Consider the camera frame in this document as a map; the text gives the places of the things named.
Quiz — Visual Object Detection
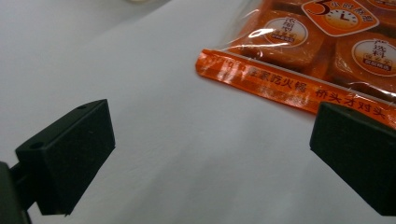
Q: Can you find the orange plastic seasoning packet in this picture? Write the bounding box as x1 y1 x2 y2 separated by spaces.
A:
195 0 396 130

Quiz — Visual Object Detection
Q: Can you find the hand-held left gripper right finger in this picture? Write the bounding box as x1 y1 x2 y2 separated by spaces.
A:
309 102 396 217

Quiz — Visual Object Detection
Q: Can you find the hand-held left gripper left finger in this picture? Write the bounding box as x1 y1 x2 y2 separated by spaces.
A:
8 99 117 217

